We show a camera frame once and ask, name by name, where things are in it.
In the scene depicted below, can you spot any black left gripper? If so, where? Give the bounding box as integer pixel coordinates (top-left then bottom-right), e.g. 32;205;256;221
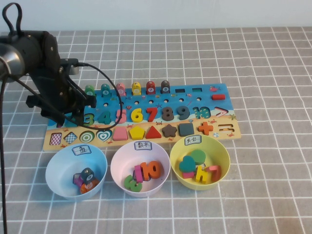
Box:
26;65;97;128

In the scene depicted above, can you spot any teal fish piece number four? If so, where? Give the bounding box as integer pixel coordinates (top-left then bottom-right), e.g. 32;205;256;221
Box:
100;83;111;98

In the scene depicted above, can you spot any light blue plastic bowl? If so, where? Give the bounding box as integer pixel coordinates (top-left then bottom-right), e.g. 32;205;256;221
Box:
45;143;108;201

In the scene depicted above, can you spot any slate fish piece number nine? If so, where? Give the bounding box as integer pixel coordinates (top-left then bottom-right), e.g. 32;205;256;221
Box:
81;167;95;184

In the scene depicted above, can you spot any pink fish piece number five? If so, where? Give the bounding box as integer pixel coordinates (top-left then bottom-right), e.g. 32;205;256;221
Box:
116;82;126;97

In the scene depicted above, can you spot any purple fish piece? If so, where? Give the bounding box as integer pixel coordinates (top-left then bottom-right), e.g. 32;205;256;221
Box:
74;173;85;187

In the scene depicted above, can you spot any pale pink plastic bowl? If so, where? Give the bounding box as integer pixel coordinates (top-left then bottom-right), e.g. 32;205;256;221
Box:
110;140;171;198

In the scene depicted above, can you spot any orange fish piece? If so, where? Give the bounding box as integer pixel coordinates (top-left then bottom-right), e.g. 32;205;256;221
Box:
79;179;99;195

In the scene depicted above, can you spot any yellow fish piece number six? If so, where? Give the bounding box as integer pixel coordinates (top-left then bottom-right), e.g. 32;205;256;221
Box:
131;81;141;96

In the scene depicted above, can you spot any red fish piece number seven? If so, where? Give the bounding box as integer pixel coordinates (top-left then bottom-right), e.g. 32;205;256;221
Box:
145;80;156;95

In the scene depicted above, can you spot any brown fish piece number eight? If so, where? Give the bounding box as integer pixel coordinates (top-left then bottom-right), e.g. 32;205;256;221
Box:
160;80;171;95

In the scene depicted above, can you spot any colourful wooden puzzle board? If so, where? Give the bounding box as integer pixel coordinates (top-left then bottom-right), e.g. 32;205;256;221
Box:
42;83;242;152

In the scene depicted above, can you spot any yellow plastic bowl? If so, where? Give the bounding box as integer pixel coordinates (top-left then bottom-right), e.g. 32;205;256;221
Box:
170;135;231;192

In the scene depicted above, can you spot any green wooden number three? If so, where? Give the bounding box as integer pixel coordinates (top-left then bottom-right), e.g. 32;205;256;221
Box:
83;113;96;126

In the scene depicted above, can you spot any teal wooden number four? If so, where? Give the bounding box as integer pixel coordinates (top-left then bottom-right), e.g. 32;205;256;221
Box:
97;111;113;125

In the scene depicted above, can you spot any pink wooden number five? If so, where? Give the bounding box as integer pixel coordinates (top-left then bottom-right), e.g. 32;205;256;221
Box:
116;109;128;123

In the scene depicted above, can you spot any pink wooden trapezoid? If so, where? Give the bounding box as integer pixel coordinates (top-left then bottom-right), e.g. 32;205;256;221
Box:
112;127;129;141

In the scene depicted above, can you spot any yellow wooden number six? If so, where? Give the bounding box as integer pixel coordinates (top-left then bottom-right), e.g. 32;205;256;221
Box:
131;108;145;122

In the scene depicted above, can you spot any yellow wooden pentagon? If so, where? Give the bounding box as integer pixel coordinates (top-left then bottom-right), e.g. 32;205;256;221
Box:
129;126;146;140

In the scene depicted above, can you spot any red wooden number seven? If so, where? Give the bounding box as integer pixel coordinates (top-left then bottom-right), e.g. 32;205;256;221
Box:
145;107;160;122

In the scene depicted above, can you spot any red wooden triangle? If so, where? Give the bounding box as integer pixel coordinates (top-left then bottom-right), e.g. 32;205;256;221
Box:
145;125;163;139

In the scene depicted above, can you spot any magenta wooden number one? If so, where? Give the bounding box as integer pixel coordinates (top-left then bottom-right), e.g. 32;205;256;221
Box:
134;164;143;183

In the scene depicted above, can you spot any bright green wooden number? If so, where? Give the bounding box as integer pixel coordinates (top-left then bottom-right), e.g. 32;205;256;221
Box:
123;175;143;193

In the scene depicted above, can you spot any orange wooden number ten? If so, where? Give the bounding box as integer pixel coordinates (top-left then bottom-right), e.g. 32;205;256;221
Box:
140;160;162;180

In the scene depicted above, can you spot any brown wooden number eight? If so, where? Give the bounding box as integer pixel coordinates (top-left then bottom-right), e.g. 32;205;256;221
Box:
162;106;176;121

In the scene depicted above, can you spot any brown wooden star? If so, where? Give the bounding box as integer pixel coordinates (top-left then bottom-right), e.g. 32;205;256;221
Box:
162;123;178;138

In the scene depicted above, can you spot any slate wooden number nine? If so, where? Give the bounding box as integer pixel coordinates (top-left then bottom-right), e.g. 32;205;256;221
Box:
176;106;191;120

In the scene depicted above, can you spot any slate wooden square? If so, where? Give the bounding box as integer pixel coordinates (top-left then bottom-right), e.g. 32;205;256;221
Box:
178;122;195;137

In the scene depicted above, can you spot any teal wooden heart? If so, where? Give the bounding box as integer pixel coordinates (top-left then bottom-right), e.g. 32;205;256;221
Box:
179;156;196;174

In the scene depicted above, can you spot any green wooden circle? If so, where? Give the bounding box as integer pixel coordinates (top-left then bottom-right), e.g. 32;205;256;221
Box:
189;149;205;165

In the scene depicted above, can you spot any orange wooden plus sign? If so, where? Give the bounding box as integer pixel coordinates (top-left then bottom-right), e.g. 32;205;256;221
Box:
197;121;214;136

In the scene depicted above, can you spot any grey checked tablecloth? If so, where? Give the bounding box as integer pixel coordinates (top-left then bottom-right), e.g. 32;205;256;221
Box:
0;26;312;234

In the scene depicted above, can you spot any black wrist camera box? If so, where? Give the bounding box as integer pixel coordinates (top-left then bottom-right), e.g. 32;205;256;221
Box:
60;58;80;76

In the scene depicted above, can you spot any black camera cable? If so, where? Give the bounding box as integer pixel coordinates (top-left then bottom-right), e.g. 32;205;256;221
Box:
0;62;124;234

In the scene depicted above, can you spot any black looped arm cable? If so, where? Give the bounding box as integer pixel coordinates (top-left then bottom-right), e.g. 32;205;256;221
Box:
2;2;24;34

